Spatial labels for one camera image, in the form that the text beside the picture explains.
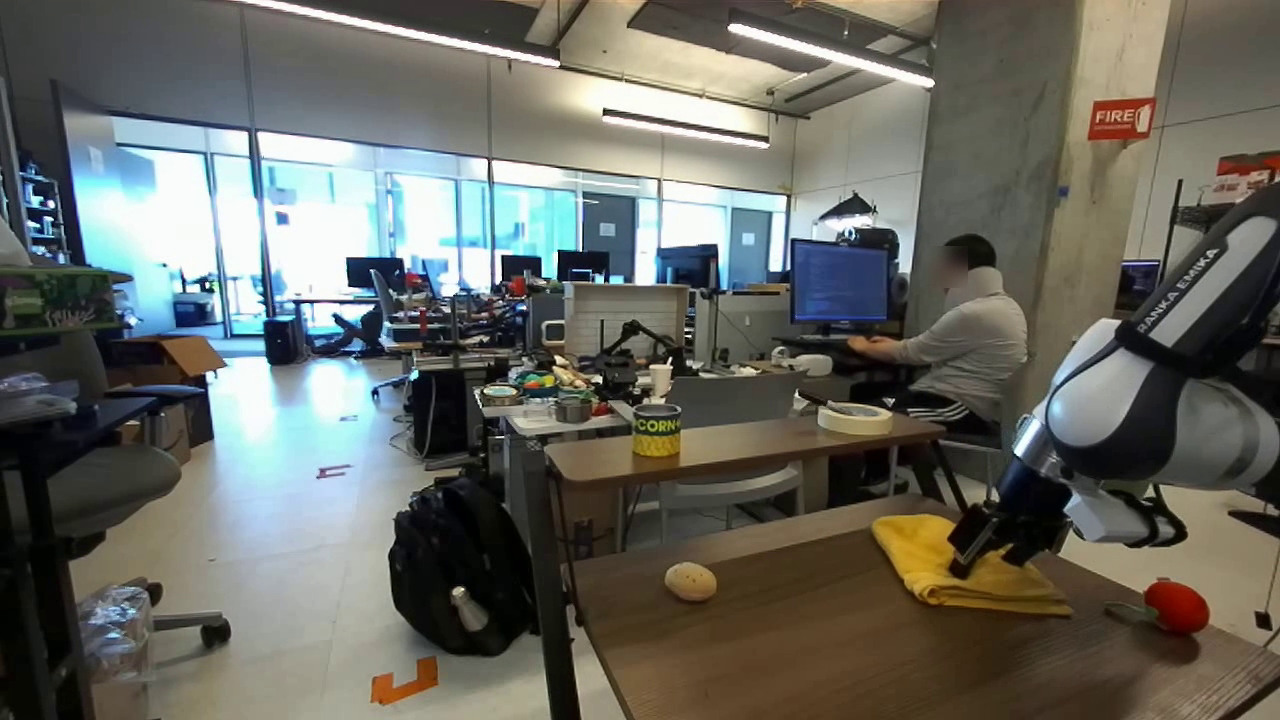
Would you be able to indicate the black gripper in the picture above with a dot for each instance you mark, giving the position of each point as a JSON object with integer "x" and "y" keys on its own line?
{"x": 1029, "y": 515}

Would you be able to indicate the yellow towel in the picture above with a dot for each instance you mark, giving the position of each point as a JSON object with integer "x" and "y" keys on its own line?
{"x": 935, "y": 554}

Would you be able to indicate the red toy vegetable green stem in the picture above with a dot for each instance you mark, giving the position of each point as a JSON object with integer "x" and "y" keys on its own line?
{"x": 1176, "y": 606}

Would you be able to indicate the beige potato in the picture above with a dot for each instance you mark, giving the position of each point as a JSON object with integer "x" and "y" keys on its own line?
{"x": 688, "y": 582}

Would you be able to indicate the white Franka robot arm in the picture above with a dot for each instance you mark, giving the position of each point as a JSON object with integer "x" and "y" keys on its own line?
{"x": 1134, "y": 413}

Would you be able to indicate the small black robot arm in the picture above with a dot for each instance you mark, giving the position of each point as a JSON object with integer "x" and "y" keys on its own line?
{"x": 625, "y": 344}

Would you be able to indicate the grey chair with metal legs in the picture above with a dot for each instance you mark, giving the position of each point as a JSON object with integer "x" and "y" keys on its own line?
{"x": 981, "y": 454}

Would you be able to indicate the white tape roll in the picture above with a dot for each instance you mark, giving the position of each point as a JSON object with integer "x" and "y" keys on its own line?
{"x": 853, "y": 417}

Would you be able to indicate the seated person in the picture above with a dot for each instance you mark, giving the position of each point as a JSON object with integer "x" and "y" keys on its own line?
{"x": 972, "y": 344}

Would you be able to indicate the white chair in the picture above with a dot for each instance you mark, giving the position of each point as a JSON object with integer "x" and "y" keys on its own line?
{"x": 727, "y": 490}

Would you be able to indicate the brown wooden desk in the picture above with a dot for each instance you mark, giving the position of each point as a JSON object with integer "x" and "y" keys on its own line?
{"x": 722, "y": 447}

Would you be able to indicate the computer monitor blue screen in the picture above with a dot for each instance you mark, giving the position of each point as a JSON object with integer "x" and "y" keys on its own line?
{"x": 843, "y": 287}

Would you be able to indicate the yellow green wipes canister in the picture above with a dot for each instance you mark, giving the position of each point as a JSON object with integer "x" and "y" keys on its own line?
{"x": 658, "y": 435}

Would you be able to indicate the black lamp shade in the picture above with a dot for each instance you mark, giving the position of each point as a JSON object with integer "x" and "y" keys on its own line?
{"x": 845, "y": 209}

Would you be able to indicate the black computer monitor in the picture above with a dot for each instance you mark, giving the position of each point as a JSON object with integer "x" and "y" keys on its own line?
{"x": 378, "y": 273}
{"x": 582, "y": 265}
{"x": 685, "y": 265}
{"x": 520, "y": 265}

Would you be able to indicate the black metal shelf rack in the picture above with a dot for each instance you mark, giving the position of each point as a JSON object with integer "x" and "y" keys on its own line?
{"x": 1206, "y": 212}

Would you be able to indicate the black slanted metal pole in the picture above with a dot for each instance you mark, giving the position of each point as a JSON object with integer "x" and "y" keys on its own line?
{"x": 549, "y": 572}

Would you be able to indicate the white desk partition panel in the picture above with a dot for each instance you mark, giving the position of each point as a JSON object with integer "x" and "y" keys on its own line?
{"x": 604, "y": 309}

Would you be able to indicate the red fire sign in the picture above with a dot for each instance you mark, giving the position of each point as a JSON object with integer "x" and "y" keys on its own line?
{"x": 1120, "y": 123}

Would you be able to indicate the red white carton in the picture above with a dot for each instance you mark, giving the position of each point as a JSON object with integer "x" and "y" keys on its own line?
{"x": 1247, "y": 175}

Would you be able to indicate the long ceiling light strip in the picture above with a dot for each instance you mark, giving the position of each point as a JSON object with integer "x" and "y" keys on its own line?
{"x": 403, "y": 29}
{"x": 826, "y": 54}
{"x": 685, "y": 128}

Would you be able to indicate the black backpack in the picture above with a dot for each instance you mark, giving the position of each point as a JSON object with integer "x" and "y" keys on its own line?
{"x": 453, "y": 560}

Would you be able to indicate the orange floor tape marker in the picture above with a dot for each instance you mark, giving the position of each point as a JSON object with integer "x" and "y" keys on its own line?
{"x": 389, "y": 690}

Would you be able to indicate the black trash bin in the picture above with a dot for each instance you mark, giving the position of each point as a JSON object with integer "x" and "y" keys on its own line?
{"x": 283, "y": 340}

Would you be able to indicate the open cardboard box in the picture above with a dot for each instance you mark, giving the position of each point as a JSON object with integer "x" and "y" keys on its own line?
{"x": 175, "y": 357}

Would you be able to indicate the clear plastic bottle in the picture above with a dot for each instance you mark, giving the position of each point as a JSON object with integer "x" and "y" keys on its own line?
{"x": 118, "y": 641}

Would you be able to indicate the grey office chair with armrest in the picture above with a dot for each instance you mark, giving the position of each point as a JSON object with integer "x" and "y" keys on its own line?
{"x": 113, "y": 484}

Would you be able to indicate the green box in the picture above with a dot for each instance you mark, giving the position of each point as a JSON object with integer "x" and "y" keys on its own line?
{"x": 54, "y": 294}

